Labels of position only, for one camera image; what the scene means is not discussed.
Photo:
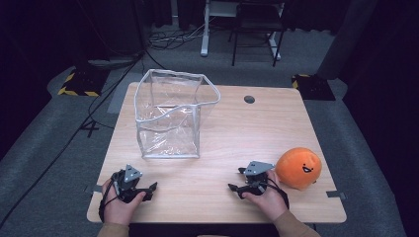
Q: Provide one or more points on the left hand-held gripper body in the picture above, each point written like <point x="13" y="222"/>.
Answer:
<point x="129" y="179"/>

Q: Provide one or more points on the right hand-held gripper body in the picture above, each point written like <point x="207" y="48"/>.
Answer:
<point x="258" y="173"/>

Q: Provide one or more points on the orange plush toy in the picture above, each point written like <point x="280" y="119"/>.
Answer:
<point x="298" y="168"/>

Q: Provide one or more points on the transparent plastic bag white trim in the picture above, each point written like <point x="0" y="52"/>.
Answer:
<point x="171" y="115"/>

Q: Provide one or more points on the person's right hand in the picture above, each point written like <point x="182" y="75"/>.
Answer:
<point x="268" y="199"/>

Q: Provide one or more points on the person's left hand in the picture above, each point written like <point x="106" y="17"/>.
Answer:
<point x="120" y="209"/>

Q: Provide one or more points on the grey tape piece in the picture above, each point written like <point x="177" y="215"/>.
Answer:
<point x="97" y="188"/>
<point x="336" y="195"/>

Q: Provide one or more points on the black yellow striped stand base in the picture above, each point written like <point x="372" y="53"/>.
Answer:
<point x="84" y="82"/>
<point x="313" y="87"/>

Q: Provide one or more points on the black chair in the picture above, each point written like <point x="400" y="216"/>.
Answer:
<point x="258" y="19"/>

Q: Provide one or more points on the grey slanted pole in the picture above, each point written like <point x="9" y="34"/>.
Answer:
<point x="346" y="39"/>

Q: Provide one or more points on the white desk frame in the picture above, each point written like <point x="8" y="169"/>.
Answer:
<point x="205" y="33"/>

